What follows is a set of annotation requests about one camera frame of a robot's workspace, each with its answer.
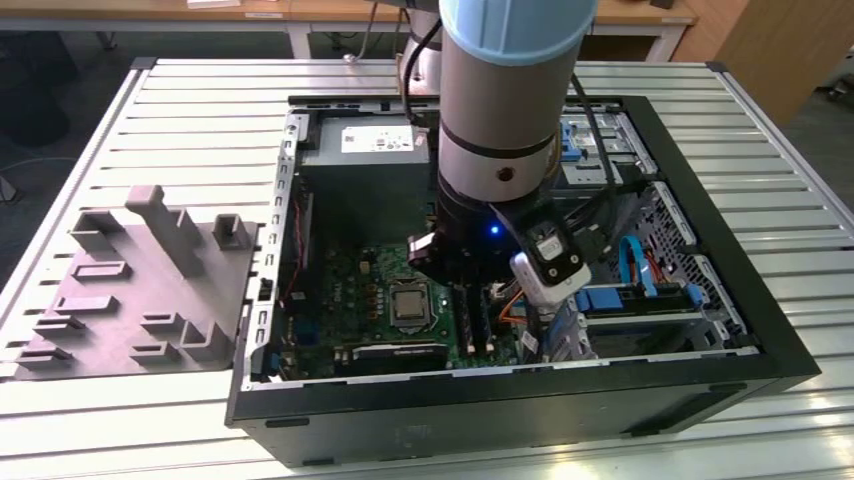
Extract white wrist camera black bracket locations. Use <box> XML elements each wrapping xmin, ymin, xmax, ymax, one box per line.
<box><xmin>510</xmin><ymin>209</ymin><xmax>593</xmax><ymax>305</ymax></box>

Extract black graphics card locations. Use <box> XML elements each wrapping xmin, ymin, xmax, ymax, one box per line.
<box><xmin>350</xmin><ymin>341</ymin><xmax>450</xmax><ymax>374</ymax></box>

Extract black cable clear plug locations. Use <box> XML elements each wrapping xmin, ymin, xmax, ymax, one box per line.
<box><xmin>398</xmin><ymin>19</ymin><xmax>444</xmax><ymax>147</ymax></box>

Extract blue drive bay latch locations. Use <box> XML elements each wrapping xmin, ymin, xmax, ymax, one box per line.
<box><xmin>557</xmin><ymin>124</ymin><xmax>596</xmax><ymax>164</ymax></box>

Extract silver CPU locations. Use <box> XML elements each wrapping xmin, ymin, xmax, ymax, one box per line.
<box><xmin>390</xmin><ymin>289</ymin><xmax>436</xmax><ymax>321</ymax></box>

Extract blue data cable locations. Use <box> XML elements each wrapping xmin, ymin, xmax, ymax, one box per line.
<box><xmin>618</xmin><ymin>234</ymin><xmax>660</xmax><ymax>296</ymax></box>

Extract grey power supply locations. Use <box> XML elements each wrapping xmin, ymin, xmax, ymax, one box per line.
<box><xmin>297</xmin><ymin>115</ymin><xmax>442</xmax><ymax>246</ymax></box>

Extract black PC case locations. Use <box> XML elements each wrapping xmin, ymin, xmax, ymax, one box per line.
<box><xmin>223</xmin><ymin>93</ymin><xmax>824</xmax><ymax>469</ymax></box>

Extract wooden cabinet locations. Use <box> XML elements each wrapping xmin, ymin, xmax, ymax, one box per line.
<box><xmin>670</xmin><ymin>0</ymin><xmax>854</xmax><ymax>126</ymax></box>

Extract green motherboard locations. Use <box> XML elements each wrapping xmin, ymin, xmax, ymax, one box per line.
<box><xmin>270</xmin><ymin>242</ymin><xmax>529</xmax><ymax>381</ymax></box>

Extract silver drive cage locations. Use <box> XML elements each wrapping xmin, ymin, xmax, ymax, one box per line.
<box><xmin>553</xmin><ymin>107</ymin><xmax>660</xmax><ymax>201</ymax></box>

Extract dark cable bundle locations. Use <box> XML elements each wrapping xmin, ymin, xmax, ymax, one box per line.
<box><xmin>553</xmin><ymin>180</ymin><xmax>653</xmax><ymax>236</ymax></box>

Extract black cable silver plug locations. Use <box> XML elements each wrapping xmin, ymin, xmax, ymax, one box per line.
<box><xmin>339</xmin><ymin>29</ymin><xmax>375</xmax><ymax>64</ymax></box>

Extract orange wires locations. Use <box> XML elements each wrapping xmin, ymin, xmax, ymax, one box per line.
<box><xmin>497</xmin><ymin>289</ymin><xmax>536</xmax><ymax>331</ymax></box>

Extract CPU socket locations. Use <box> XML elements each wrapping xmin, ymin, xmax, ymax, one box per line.
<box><xmin>385</xmin><ymin>279</ymin><xmax>442</xmax><ymax>334</ymax></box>

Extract grey parts rack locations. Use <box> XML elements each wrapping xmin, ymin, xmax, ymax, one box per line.
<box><xmin>0</xmin><ymin>184</ymin><xmax>263</xmax><ymax>384</ymax></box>

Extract black camera cable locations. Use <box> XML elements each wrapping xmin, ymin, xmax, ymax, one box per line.
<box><xmin>570</xmin><ymin>74</ymin><xmax>626</xmax><ymax>261</ymax></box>

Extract black case fan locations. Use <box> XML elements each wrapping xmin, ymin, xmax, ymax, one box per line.
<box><xmin>287</xmin><ymin>177</ymin><xmax>317</xmax><ymax>301</ymax></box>

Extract hard disk in blue carrier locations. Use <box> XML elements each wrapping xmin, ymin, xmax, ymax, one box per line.
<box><xmin>573</xmin><ymin>283</ymin><xmax>706</xmax><ymax>316</ymax></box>

